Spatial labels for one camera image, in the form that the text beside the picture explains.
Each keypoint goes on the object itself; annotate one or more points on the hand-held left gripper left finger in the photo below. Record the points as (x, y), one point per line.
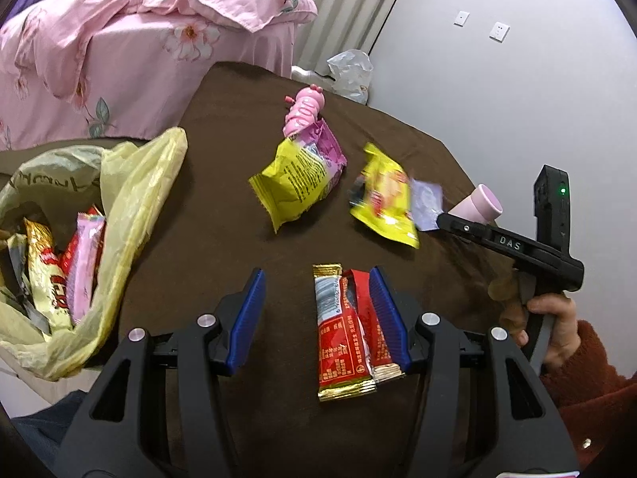
(246, 321)

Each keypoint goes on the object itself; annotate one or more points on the yellow red snack packet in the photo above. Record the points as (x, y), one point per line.
(385, 199)

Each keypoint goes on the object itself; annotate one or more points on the large red gold wrapper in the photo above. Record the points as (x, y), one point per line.
(343, 348)

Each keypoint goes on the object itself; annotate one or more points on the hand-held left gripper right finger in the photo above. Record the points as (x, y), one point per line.
(388, 321)

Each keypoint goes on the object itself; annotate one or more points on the pink floral quilt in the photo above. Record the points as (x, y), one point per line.
(124, 35)

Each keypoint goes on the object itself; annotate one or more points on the yellow plastic bag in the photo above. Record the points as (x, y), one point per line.
(134, 199)

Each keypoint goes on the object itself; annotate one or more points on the person's blue jeans leg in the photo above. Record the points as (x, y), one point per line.
(40, 428)

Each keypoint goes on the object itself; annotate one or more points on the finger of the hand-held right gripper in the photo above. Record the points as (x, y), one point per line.
(465, 229)

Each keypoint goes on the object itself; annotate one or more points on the person's right hand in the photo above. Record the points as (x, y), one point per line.
(562, 331)

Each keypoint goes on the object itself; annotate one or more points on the small red gold wrapper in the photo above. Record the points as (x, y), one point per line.
(380, 353)

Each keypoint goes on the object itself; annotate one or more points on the person's right forearm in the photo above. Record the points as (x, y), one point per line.
(592, 393)

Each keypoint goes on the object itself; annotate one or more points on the pink plastic toy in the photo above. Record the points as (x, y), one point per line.
(303, 112)

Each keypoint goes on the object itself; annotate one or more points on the pink snack wrapper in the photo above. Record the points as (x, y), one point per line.
(82, 271)

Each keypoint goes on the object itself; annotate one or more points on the yellow pink snack packet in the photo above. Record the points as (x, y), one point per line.
(298, 179)

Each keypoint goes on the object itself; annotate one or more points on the pink cup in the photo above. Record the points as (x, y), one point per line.
(477, 206)

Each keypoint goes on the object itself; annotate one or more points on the white wall socket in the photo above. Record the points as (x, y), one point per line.
(497, 31)
(462, 18)

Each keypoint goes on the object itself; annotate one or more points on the white plastic bag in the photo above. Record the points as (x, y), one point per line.
(351, 72)

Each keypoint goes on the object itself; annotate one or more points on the gold red snack wrapper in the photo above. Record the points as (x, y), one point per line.
(47, 269)

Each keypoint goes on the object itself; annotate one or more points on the pale purple small wrapper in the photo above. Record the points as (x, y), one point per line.
(427, 204)

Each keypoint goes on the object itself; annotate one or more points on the silver grey wrapper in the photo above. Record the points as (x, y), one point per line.
(17, 271)

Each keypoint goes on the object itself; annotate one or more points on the beige curtain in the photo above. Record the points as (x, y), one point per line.
(348, 0)

